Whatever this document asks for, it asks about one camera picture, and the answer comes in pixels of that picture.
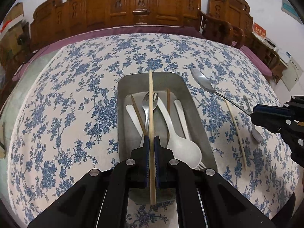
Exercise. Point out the white wall cabinet door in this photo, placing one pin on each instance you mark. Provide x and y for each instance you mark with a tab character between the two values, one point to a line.
291	74

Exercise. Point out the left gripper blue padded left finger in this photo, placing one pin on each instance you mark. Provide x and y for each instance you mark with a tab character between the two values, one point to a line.
99	198

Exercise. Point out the metal fork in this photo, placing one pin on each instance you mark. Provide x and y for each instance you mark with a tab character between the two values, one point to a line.
145	106

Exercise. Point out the small metal spoon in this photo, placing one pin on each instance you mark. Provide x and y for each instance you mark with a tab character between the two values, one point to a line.
255	133

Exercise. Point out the purple armchair cushion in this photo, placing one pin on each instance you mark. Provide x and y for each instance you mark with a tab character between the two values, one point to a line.
256	61

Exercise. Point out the carved wooden armchair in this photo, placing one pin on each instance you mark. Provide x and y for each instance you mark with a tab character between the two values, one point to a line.
228	22

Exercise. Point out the blue floral tablecloth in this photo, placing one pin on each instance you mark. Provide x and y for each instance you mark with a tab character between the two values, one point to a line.
68	123

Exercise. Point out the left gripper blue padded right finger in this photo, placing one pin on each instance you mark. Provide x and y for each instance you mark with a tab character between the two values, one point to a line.
204	198

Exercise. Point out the wooden side table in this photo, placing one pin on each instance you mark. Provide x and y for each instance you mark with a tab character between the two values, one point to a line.
269	57

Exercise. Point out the dark brown chopstick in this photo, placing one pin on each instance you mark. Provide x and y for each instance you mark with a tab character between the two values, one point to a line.
138	115
168	107

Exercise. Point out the red box on side table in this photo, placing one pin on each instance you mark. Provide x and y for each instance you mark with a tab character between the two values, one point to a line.
259	31

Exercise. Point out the stacked cardboard boxes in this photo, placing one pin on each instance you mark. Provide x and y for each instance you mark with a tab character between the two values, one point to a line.
13	33

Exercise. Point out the grey wall electrical panel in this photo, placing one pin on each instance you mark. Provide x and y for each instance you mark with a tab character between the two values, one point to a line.
289	9

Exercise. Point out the white plastic spoon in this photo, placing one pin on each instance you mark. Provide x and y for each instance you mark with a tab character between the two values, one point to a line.
183	149

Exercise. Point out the white plastic fork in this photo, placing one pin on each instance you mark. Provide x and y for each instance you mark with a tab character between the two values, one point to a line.
183	122

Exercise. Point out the purple sofa cushion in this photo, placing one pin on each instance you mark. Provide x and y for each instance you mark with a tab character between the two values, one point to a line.
174	30

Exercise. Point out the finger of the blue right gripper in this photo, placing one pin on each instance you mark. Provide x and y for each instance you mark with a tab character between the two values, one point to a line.
271	111

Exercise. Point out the carved wooden sofa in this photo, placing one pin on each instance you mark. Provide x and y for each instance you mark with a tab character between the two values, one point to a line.
55	20

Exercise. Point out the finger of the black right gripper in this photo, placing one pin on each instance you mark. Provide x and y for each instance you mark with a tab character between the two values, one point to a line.
273	123

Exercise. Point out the white plastic knife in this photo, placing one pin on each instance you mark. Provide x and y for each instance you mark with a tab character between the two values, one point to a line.
132	114

